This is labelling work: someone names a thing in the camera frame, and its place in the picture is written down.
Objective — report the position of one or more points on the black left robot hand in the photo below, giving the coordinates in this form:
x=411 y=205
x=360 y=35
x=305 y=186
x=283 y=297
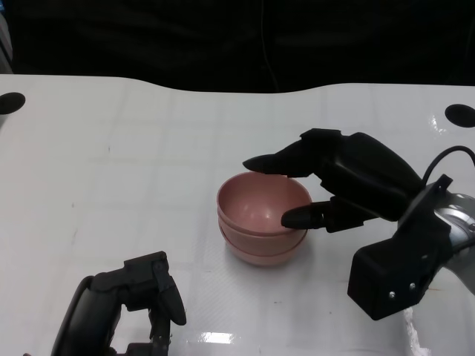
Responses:
x=96 y=304

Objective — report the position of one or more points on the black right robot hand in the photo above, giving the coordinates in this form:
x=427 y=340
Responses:
x=356 y=174

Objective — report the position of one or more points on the pink plastic bowl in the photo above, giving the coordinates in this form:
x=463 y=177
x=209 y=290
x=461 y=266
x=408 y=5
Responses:
x=259 y=259
x=252 y=204
x=256 y=240

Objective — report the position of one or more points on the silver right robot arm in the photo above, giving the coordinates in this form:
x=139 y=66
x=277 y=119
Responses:
x=460 y=222

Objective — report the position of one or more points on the black round table grommet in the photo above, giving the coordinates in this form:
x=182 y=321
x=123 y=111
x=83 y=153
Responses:
x=461 y=115
x=11 y=103

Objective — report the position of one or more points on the black backdrop cloth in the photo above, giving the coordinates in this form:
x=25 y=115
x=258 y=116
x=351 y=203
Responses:
x=148 y=37

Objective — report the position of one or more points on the black right wrist camera housing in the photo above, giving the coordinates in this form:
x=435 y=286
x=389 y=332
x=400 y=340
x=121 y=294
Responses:
x=393 y=274

